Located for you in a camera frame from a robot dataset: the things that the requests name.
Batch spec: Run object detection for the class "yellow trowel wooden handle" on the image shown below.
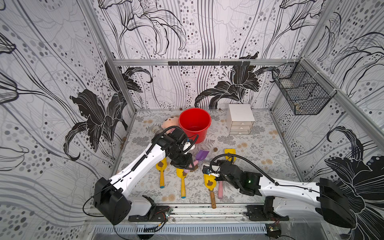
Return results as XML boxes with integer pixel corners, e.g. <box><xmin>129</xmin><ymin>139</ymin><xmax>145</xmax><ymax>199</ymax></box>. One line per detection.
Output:
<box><xmin>203</xmin><ymin>174</ymin><xmax>217</xmax><ymax>209</ymax></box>

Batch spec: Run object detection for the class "yellow trowel blue tip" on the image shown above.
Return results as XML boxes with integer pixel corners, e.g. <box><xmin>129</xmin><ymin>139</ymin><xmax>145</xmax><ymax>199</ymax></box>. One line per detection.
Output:
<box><xmin>177</xmin><ymin>169</ymin><xmax>188</xmax><ymax>199</ymax></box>

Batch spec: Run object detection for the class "white mini drawer cabinet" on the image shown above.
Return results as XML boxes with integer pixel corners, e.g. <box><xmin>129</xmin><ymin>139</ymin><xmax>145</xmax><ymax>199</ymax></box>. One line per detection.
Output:
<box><xmin>227</xmin><ymin>104</ymin><xmax>255</xmax><ymax>135</ymax></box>

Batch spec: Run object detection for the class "purple trowel pink handle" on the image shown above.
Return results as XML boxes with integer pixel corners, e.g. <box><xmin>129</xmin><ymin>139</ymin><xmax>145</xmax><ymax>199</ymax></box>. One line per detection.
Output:
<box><xmin>184</xmin><ymin>150</ymin><xmax>209</xmax><ymax>174</ymax></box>
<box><xmin>218</xmin><ymin>181</ymin><xmax>224</xmax><ymax>200</ymax></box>

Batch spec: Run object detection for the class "plush doll toy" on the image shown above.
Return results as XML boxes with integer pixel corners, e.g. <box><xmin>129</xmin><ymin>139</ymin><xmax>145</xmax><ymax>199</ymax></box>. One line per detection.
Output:
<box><xmin>152</xmin><ymin>116</ymin><xmax>180</xmax><ymax>134</ymax></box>

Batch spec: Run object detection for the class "red plastic bucket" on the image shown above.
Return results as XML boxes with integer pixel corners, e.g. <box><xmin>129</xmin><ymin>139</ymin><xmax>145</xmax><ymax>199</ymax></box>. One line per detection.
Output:
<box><xmin>179</xmin><ymin>108</ymin><xmax>212</xmax><ymax>144</ymax></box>

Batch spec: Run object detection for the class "black wire wall basket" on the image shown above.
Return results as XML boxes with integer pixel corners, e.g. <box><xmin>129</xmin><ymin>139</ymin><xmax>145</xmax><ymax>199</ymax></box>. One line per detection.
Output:
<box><xmin>272</xmin><ymin>62</ymin><xmax>337</xmax><ymax>116</ymax></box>

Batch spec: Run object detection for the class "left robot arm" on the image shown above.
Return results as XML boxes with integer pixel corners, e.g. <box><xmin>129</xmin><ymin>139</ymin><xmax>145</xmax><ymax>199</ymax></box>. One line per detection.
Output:
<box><xmin>94</xmin><ymin>126</ymin><xmax>199</xmax><ymax>225</ymax></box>

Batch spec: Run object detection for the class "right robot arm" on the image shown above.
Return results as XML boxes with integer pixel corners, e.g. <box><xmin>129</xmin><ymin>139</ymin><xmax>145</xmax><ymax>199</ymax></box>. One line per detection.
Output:
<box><xmin>209</xmin><ymin>160</ymin><xmax>357</xmax><ymax>229</ymax></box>

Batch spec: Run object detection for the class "yellow trowel far left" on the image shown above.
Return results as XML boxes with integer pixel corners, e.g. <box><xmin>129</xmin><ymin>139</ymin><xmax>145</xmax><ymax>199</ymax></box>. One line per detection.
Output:
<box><xmin>156</xmin><ymin>158</ymin><xmax>168</xmax><ymax>189</ymax></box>

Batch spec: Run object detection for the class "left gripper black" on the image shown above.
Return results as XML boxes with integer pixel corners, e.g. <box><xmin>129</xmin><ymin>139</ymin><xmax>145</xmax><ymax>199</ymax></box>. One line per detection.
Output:
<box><xmin>165</xmin><ymin>146</ymin><xmax>195</xmax><ymax>170</ymax></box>

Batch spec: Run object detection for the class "yellow trowel right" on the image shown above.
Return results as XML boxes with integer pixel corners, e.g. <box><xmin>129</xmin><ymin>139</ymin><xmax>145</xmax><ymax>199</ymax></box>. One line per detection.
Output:
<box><xmin>225</xmin><ymin>149</ymin><xmax>236</xmax><ymax>163</ymax></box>

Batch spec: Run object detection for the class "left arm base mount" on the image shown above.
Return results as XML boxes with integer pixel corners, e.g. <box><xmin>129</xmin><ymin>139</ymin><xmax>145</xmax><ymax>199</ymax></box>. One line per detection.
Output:
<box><xmin>128</xmin><ymin>206</ymin><xmax>171</xmax><ymax>223</ymax></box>

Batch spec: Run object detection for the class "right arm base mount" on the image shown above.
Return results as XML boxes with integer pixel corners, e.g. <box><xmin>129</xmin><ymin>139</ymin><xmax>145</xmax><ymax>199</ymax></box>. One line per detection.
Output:
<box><xmin>246</xmin><ymin>205</ymin><xmax>290</xmax><ymax>222</ymax></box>

